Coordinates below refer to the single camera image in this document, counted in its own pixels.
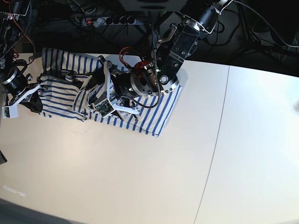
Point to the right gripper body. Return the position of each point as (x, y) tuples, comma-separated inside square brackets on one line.
[(14, 82)]

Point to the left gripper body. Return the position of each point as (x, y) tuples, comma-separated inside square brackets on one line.
[(129, 90)]

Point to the blue white striped T-shirt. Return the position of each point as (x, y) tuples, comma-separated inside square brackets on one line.
[(61, 97)]

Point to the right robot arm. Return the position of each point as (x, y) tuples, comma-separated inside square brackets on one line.
[(15, 18)]

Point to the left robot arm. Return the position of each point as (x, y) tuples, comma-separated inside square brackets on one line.
[(198, 17)]

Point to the grey power strip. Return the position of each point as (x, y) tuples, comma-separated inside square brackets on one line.
[(109, 21)]

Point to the black object at table edge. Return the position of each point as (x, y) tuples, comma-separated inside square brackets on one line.
[(2, 158)]

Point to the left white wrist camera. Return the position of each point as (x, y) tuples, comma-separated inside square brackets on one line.
[(104, 107)]

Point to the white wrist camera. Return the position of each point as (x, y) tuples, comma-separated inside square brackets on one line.
[(104, 107), (10, 111)]

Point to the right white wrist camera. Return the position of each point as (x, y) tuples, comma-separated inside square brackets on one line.
[(10, 111)]

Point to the aluminium frame post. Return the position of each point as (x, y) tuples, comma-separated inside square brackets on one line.
[(151, 23)]

